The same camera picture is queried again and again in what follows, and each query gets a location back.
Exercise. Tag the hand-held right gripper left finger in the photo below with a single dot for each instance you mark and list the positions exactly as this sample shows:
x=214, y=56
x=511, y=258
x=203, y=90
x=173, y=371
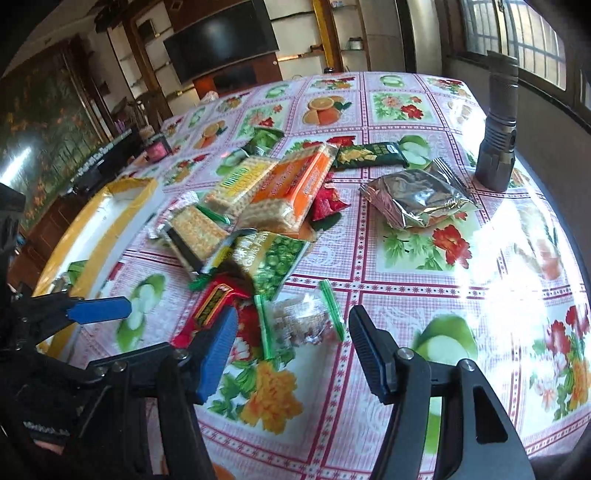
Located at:
x=217, y=355

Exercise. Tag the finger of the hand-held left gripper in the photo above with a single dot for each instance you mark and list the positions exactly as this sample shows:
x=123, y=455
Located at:
x=99, y=310

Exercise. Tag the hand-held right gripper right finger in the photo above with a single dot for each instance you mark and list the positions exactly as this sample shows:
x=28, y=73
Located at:
x=369, y=353

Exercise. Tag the red snack packet dark label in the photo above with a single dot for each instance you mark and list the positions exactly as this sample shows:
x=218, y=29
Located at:
x=212, y=300

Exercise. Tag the clear nut bar packet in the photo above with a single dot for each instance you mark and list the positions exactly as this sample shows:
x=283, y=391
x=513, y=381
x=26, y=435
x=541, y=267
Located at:
x=300, y=321

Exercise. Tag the yellow rimmed white tray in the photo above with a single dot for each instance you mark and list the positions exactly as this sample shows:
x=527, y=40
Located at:
x=92, y=230

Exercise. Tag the yellow white snack packet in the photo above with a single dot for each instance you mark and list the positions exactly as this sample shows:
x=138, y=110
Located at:
x=223, y=256

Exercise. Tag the green pea snack packet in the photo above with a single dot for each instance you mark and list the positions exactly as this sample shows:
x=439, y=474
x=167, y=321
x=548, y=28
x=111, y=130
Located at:
x=272, y=263

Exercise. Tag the clear cracker packet green ends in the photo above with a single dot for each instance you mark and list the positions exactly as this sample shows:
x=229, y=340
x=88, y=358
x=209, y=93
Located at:
x=194, y=230

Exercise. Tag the red crinkled snack packet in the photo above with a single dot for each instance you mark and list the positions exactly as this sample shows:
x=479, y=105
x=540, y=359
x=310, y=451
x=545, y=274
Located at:
x=325, y=203

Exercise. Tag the silver foil snack packet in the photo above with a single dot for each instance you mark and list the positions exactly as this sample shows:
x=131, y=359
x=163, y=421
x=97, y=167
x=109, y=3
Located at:
x=457, y=187
x=411, y=201

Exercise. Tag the yellow green cracker packet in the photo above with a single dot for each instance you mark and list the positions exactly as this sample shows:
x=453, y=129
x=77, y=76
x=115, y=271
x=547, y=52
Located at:
x=240, y=182

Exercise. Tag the orange cracker packet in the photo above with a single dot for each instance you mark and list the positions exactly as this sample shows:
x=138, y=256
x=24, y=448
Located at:
x=286, y=189

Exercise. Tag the dark green biscuit packet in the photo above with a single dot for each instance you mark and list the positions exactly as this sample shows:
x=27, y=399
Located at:
x=369, y=156

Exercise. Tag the small green snack packet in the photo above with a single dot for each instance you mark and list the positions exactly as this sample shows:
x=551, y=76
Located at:
x=263, y=141

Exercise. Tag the person's left hand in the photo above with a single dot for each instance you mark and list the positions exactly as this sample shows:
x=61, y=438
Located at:
x=41, y=410

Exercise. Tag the pink box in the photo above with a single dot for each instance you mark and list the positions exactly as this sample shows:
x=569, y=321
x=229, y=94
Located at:
x=158, y=150

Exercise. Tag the grey metal flashlight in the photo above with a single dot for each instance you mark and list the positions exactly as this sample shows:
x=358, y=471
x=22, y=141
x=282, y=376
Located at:
x=501, y=138

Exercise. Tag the wooden television cabinet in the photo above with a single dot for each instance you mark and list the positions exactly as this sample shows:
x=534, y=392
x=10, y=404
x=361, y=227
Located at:
x=240, y=76

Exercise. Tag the black television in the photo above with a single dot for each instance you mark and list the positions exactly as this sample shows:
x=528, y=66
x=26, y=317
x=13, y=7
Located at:
x=221, y=37

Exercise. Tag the metal pot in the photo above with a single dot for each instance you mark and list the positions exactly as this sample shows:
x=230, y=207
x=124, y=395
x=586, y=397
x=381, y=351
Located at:
x=355, y=44

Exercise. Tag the barred window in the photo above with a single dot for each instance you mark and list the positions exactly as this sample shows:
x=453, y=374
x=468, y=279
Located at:
x=531, y=37

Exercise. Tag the floral wall painting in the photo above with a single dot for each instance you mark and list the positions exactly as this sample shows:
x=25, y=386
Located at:
x=46, y=129

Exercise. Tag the wooden wall shelf unit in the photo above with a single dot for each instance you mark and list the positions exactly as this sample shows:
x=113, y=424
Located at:
x=141, y=69

